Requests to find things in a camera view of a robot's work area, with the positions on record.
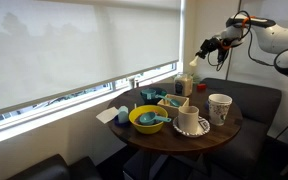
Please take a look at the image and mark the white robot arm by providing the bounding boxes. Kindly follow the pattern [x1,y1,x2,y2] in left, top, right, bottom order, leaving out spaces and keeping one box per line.
[190,11,288,77]

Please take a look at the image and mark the teal measuring cup in bowl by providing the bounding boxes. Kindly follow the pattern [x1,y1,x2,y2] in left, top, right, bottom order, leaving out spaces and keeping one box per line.
[140,112,171,125]

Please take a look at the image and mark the light blue small carton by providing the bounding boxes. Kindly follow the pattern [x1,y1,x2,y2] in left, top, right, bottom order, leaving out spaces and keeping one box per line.
[118,106,128,123]

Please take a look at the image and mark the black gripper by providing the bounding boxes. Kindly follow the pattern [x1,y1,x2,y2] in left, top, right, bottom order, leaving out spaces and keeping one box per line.
[195,38,225,59]

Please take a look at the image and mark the red small block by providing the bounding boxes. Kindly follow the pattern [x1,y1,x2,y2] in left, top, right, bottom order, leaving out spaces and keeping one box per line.
[197,84,207,91]

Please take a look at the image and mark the white paper card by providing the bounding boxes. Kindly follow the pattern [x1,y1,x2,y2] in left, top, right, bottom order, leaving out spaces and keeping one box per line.
[96,107,118,124]

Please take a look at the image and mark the patterned paper cup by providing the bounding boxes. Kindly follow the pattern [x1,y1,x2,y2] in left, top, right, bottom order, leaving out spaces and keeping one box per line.
[208,94,232,126]

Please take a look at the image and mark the round wooden table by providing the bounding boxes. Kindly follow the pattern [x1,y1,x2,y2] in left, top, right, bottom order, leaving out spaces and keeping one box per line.
[106,82,244,180]

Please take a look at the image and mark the plain white paper cup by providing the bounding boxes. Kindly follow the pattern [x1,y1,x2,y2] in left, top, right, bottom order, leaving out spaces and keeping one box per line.
[178,106,199,134]

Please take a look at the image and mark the wooden box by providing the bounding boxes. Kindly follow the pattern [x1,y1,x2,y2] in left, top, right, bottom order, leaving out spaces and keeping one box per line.
[157,94,189,117]

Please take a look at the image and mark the white whiteboard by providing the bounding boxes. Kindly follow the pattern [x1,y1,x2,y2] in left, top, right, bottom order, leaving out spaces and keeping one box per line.
[231,0,288,78]

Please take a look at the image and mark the dark blue bowl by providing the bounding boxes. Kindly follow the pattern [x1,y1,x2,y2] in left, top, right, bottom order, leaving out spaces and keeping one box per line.
[140,87,167,105]

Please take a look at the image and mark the clear jar of rice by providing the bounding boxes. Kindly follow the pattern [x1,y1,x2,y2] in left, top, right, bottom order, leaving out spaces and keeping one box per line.
[174,73,193,96]

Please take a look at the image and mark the teal scoop in box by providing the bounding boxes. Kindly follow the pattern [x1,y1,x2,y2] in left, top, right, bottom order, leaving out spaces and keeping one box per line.
[155,95,180,107]

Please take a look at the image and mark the blue patterned paper plate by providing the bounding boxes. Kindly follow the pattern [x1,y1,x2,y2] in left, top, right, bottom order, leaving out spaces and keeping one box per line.
[172,116,211,138]

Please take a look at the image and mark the yellow bowl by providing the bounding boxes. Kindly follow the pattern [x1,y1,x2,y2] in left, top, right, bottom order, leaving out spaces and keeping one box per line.
[129,105,168,134]

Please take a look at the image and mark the white roller blind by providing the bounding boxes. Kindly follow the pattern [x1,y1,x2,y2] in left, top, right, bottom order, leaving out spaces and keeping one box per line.
[0,0,181,113]

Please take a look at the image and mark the dark grey bench seat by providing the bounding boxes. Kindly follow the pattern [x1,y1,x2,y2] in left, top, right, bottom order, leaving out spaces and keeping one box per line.
[202,78,282,180]

